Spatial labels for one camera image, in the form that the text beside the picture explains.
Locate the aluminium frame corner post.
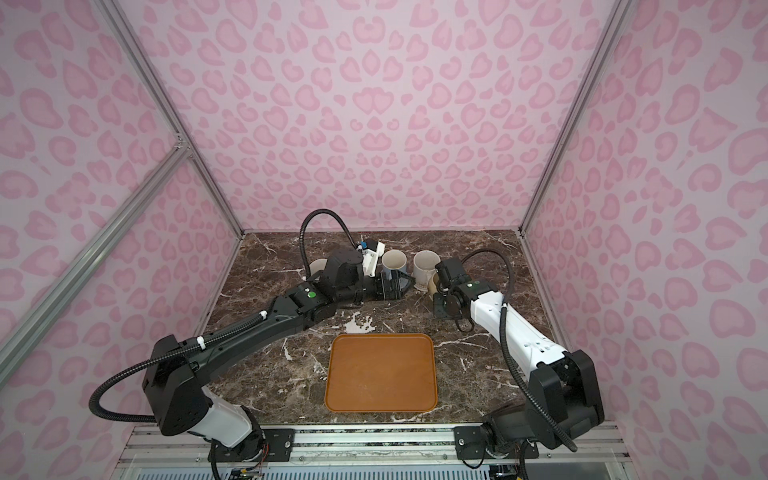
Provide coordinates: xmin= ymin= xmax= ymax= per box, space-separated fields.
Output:
xmin=518 ymin=0 xmax=637 ymax=237
xmin=94 ymin=0 xmax=245 ymax=240

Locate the beige ceramic mug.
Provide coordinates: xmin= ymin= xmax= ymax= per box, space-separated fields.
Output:
xmin=427 ymin=273 xmax=439 ymax=299

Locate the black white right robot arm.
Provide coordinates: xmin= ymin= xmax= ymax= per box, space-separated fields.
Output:
xmin=435 ymin=258 xmax=605 ymax=455

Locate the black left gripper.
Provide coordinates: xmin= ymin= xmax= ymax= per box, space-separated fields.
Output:
xmin=337 ymin=268 xmax=418 ymax=308

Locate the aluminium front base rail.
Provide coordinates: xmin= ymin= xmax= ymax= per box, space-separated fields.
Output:
xmin=112 ymin=422 xmax=639 ymax=479

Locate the light blue ceramic mug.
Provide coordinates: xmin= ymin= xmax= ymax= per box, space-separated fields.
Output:
xmin=381 ymin=249 xmax=407 ymax=280

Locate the orange wooden tray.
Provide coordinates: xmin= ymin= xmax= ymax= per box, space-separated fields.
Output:
xmin=324 ymin=333 xmax=438 ymax=413

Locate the white speckled ceramic mug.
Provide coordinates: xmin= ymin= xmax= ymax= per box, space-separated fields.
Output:
xmin=412 ymin=250 xmax=441 ymax=292

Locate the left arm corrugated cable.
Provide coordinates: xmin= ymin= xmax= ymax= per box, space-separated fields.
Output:
xmin=88 ymin=208 xmax=358 ymax=424

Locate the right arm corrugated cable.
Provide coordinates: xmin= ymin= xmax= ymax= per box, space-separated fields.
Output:
xmin=458 ymin=248 xmax=580 ymax=454

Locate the aluminium frame corner post left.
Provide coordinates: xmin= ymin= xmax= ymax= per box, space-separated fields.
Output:
xmin=94 ymin=0 xmax=245 ymax=240

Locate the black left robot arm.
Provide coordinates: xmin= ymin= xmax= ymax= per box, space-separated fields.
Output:
xmin=142 ymin=250 xmax=415 ymax=458

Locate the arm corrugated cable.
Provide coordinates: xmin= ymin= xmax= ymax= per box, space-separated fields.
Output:
xmin=88 ymin=208 xmax=358 ymax=424
xmin=458 ymin=248 xmax=580 ymax=454

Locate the aluminium frame corner post right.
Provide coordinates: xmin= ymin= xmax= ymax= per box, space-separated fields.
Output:
xmin=518 ymin=0 xmax=637 ymax=237

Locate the aluminium diagonal frame bar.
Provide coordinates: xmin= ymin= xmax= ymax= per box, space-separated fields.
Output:
xmin=1 ymin=141 xmax=188 ymax=385

